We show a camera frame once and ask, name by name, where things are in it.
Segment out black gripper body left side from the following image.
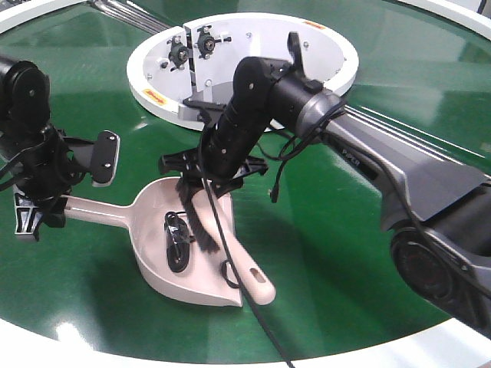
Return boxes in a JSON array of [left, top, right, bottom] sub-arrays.
[[1, 125, 94, 228]]

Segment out black bearing mount left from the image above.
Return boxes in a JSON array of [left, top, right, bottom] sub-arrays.
[[167, 36, 189, 71]]

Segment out orange warning sticker front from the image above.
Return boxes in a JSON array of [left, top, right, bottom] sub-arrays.
[[143, 88, 166, 105]]

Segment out pink hand brush black bristles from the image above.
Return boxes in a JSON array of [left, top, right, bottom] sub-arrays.
[[183, 189, 276, 305]]

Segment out black bearing mount right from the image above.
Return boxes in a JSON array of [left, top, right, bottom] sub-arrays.
[[196, 25, 232, 60]]

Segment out black cable of right-side arm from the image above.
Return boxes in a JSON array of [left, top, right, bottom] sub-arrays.
[[197, 133, 296, 368]]

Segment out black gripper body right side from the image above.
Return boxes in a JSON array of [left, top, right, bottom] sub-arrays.
[[159, 105, 269, 187]]

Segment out pink plastic dustpan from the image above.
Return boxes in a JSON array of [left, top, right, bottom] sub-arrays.
[[64, 177, 242, 307]]

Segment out black bearing mount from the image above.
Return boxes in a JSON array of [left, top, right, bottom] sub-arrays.
[[167, 36, 189, 71], [196, 25, 232, 60]]

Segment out left gripper black padded finger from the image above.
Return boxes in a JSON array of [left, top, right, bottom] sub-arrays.
[[91, 130, 120, 187]]

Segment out left gripper black grey finger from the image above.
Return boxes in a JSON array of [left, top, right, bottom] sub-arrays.
[[13, 189, 43, 242]]

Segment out grey camera on right-side gripper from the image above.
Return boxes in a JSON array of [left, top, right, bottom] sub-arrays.
[[178, 97, 226, 123]]

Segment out steel rollers top-left strip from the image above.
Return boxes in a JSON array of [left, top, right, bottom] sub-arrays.
[[87, 0, 171, 35]]

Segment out black right gripper finger brush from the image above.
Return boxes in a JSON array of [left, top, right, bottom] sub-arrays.
[[213, 178, 244, 199], [176, 173, 206, 207]]

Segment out white central ring housing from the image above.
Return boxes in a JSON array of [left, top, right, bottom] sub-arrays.
[[127, 12, 359, 130]]

